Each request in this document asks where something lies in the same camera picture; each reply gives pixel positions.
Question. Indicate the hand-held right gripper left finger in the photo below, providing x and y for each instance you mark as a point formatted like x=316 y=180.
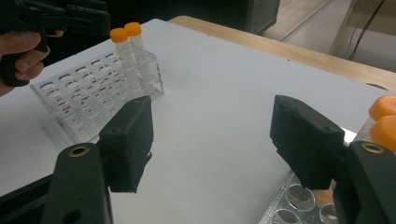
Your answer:
x=127 y=146

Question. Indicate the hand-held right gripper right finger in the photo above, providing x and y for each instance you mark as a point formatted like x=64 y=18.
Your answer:
x=305 y=143

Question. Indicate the orange-capped clear tube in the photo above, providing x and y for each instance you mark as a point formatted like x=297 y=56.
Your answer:
x=119 y=35
x=386 y=132
x=133 y=29
x=384 y=107

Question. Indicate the metal tube rack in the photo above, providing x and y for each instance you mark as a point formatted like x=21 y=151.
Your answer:
x=281 y=205

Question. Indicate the clear acrylic tube rack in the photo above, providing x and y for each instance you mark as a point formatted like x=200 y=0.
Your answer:
x=77 y=99

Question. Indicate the beige desk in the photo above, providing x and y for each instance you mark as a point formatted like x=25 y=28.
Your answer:
x=342 y=28

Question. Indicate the dark cabinet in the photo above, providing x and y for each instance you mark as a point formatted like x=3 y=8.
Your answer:
x=261 y=15

